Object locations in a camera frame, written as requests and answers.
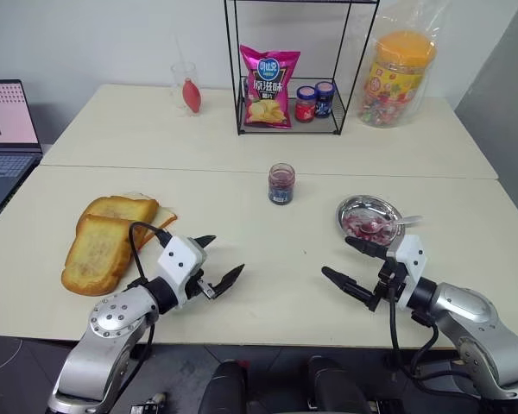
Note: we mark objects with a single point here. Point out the open laptop computer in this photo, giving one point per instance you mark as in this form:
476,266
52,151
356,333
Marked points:
6,129

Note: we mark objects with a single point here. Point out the blue lid jar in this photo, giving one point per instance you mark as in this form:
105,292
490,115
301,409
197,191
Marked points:
324,101

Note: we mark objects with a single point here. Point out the dark rounded shape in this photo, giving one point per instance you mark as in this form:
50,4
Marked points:
330,386
226,388

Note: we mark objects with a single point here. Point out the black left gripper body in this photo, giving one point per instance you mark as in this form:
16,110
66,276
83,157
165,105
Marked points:
202,259

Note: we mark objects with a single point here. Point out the white bread slice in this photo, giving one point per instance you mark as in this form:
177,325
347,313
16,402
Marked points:
163,215

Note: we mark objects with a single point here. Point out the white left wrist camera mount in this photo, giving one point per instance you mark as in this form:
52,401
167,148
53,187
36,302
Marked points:
177,259

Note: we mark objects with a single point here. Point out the open glass jam jar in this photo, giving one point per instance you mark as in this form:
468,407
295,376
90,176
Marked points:
281,183

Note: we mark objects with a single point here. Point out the red lid jar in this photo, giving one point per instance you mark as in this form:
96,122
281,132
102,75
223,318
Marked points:
304,105

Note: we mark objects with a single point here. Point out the metal spoon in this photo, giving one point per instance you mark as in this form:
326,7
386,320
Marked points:
397,222

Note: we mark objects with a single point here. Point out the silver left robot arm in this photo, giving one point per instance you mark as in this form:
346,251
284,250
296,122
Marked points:
112,328

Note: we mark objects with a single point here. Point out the clear glass cup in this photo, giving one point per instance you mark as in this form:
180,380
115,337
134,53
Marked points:
179,82

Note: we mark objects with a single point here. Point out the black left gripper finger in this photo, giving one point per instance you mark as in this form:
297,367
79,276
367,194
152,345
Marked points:
229,278
207,240

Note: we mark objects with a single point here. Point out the candy jar with orange lid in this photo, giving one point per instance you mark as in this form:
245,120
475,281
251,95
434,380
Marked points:
393,86

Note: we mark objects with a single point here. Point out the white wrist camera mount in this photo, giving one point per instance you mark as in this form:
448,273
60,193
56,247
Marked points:
177,259
412,263

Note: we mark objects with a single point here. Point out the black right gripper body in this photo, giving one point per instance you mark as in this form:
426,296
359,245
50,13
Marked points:
388,280

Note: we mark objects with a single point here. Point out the golden toasted bread slice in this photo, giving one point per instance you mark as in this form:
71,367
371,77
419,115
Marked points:
95,259
121,209

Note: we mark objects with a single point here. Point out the clear plastic bag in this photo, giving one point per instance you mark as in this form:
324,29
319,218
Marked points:
427,99

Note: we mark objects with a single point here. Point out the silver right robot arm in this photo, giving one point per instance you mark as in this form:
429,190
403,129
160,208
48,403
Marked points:
470,315

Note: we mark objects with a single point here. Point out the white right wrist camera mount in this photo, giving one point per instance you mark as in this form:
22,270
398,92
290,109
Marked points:
412,263

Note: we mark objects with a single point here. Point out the red bulb dropper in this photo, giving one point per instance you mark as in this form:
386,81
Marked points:
192,95

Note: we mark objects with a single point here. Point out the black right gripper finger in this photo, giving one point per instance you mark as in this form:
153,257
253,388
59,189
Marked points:
369,249
349,285

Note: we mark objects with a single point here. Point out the pink potato chips bag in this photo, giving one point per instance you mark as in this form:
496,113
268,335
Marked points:
268,90

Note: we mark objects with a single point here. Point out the round metal plate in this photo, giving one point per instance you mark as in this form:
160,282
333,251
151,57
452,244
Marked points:
362,209

